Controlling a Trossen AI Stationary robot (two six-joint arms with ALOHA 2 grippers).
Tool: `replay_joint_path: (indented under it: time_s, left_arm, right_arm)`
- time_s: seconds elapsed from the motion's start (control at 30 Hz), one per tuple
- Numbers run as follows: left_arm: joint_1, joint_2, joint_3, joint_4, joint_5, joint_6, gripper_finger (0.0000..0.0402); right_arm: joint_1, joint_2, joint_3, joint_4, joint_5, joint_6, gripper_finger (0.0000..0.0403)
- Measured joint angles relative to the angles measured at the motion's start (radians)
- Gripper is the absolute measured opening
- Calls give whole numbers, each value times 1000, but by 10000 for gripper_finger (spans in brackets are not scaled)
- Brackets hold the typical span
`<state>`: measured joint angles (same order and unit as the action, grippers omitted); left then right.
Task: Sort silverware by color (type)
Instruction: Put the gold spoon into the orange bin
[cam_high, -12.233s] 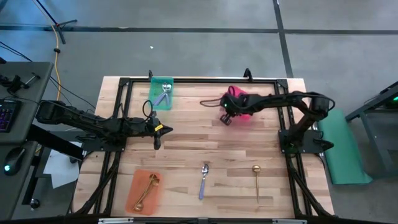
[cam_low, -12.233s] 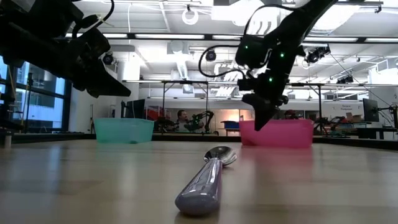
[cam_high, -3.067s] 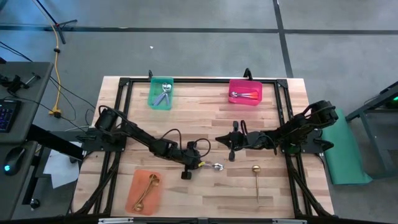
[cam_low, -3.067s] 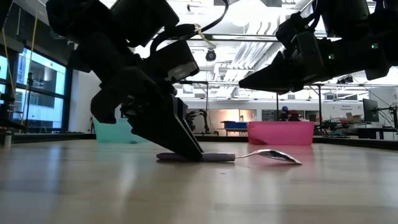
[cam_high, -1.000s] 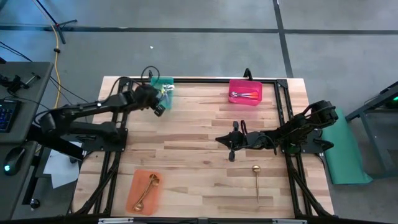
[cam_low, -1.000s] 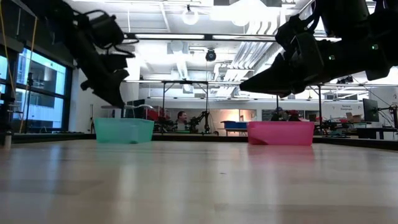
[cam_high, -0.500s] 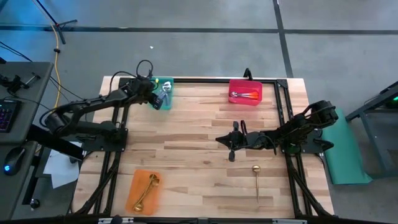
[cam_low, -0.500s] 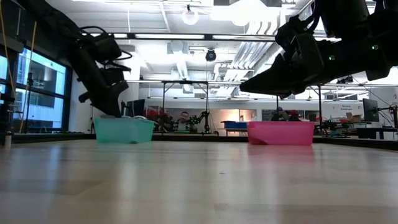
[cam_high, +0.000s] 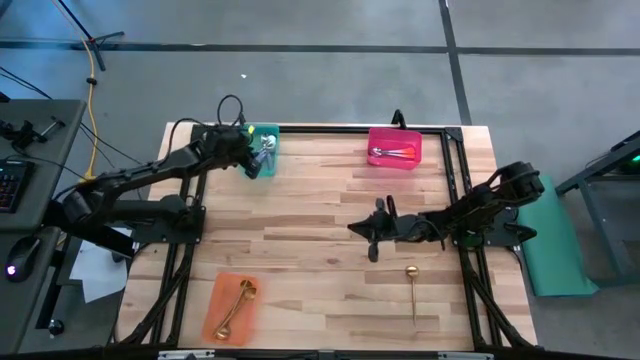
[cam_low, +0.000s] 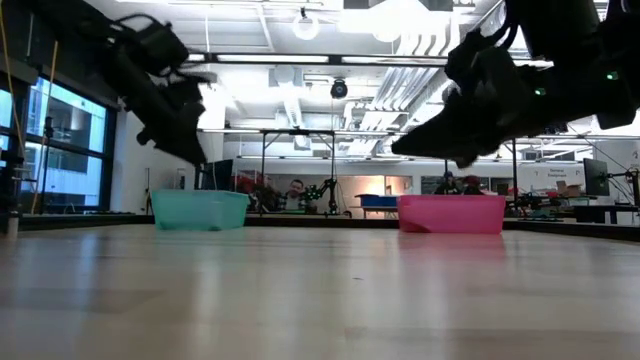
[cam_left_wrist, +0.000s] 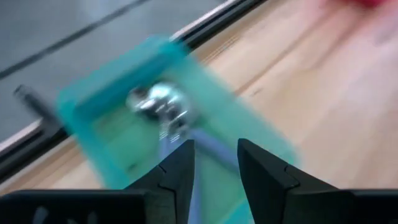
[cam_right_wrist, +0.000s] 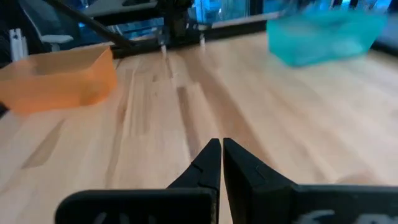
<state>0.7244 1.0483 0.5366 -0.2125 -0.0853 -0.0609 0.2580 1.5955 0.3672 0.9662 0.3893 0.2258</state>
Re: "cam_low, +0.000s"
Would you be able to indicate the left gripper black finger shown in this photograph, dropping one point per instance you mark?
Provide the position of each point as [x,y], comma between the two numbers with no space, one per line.
[187,142]

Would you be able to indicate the pink plastic bin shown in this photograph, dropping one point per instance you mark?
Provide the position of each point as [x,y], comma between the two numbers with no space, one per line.
[450,215]

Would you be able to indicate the teal plastic bin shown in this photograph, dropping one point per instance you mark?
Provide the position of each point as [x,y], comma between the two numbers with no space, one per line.
[200,210]

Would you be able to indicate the black background robot arm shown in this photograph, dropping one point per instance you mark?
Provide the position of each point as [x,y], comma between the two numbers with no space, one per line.
[530,202]
[265,200]

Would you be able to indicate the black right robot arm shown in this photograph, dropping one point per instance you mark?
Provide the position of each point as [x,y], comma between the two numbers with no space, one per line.
[590,60]

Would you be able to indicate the black green background robot arm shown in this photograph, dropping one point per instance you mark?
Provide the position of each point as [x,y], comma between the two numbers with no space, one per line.
[327,190]

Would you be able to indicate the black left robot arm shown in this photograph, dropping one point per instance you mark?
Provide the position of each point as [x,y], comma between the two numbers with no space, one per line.
[75,30]

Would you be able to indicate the person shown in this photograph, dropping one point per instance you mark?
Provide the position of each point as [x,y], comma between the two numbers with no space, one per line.
[447,184]
[296,192]
[472,184]

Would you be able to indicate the black computer monitor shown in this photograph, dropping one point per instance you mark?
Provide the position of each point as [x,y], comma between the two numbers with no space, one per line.
[596,177]
[220,176]

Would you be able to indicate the black ceiling spot lights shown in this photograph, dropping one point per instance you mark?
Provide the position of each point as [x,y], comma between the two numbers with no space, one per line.
[555,129]

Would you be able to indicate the red background equipment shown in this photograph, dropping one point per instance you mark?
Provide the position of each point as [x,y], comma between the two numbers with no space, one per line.
[245,182]

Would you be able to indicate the blue storage bin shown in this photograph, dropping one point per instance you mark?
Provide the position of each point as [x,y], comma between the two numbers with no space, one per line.
[379,201]

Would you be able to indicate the large window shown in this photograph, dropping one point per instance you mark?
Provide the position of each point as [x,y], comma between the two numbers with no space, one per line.
[75,165]

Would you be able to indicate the cardboard box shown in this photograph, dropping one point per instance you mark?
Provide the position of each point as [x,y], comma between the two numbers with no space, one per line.
[569,189]

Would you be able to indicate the black tripod stand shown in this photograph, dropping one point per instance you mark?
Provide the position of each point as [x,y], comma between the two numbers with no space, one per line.
[48,130]

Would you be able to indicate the black background desk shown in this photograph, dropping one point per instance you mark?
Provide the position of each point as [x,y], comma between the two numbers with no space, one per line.
[600,207]

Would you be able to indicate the white bottle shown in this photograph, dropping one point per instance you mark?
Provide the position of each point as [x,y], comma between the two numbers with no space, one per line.
[12,226]

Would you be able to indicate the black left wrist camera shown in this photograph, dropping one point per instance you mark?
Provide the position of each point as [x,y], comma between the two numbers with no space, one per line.
[160,47]

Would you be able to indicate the black hanging ceiling camera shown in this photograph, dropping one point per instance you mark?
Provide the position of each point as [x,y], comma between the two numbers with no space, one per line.
[339,89]

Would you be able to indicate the overhead frame bar with lights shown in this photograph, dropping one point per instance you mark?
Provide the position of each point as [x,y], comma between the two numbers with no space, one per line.
[335,59]

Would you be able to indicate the black table border rail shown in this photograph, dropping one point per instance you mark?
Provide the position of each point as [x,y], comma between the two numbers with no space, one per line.
[75,220]

